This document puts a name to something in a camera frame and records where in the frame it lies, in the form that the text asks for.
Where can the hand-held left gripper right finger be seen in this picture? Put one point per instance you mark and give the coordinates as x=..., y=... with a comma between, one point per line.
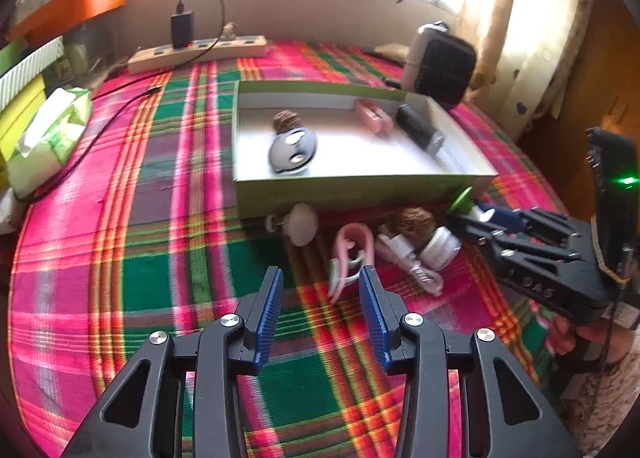
x=375, y=318

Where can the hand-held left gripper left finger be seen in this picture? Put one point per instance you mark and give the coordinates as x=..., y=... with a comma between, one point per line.
x=267, y=318

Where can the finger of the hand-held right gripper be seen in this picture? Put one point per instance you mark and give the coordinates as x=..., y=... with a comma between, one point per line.
x=480, y=238
x=500, y=219

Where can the brown walnut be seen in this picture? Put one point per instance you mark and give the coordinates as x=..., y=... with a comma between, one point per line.
x=286, y=122
x=415, y=223

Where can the white mushroom-shaped object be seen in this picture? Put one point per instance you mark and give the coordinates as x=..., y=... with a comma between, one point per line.
x=301, y=225

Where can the green cardboard box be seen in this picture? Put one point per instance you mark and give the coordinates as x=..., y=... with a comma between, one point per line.
x=350, y=188

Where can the black disc with round buttons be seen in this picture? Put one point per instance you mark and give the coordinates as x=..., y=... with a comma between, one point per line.
x=292, y=150

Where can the person's right hand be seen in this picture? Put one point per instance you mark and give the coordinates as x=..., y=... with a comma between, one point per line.
x=562, y=338

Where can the brown wooden furniture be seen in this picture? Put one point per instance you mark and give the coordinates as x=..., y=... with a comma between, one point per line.
x=590, y=103

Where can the pink and green plaid tablecloth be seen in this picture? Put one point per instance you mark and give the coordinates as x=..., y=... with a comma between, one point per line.
x=125, y=238

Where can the small grey heater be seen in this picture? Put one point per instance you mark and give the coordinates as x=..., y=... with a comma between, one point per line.
x=440, y=65

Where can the cream heart-print curtain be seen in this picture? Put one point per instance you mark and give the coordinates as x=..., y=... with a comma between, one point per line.
x=540, y=28

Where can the beige cone-shaped object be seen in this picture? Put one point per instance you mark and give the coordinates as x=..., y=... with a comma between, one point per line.
x=387, y=51

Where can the beige power strip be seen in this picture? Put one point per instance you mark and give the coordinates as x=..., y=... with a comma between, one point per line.
x=200, y=53

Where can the green tissue pack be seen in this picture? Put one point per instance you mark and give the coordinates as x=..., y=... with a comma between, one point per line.
x=50, y=138

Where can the white board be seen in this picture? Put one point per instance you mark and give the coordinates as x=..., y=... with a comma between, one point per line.
x=6, y=208

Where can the small brown figurine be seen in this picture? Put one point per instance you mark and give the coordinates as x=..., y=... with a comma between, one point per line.
x=230, y=30

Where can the black charger adapter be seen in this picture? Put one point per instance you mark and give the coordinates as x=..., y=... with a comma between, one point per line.
x=182, y=30

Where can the orange box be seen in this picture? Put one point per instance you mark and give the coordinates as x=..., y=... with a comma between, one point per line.
x=75, y=3

